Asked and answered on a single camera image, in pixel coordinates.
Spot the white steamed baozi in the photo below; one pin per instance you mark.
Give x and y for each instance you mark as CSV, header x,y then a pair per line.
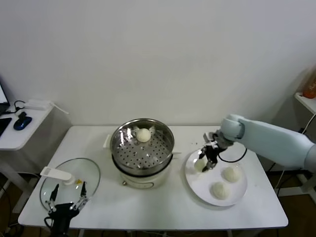
x,y
143,135
199,165
232,174
219,190

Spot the light blue right robot arm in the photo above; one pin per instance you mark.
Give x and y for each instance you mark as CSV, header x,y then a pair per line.
x,y
271,140

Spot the black laptop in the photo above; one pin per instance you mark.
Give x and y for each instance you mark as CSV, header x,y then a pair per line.
x,y
2,95

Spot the white round plate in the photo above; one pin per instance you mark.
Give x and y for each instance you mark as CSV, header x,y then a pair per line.
x,y
201,193

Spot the blue computer mouse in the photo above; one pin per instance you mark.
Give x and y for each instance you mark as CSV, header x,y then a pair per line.
x,y
22,123

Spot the white side table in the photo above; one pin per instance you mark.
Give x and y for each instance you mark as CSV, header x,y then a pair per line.
x,y
14,140

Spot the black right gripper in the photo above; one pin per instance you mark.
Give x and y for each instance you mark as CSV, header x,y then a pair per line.
x,y
212,154

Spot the black flat pad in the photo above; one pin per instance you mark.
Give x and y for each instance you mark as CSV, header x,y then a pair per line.
x,y
4,126

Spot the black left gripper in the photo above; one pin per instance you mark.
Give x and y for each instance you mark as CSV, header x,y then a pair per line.
x,y
63,214

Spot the perforated steel steamer basket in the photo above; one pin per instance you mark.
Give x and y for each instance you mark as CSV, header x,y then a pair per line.
x,y
128,133

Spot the orange bottle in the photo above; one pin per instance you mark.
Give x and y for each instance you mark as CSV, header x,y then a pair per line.
x,y
309,89

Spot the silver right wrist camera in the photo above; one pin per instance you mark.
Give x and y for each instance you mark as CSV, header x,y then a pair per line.
x,y
211,138

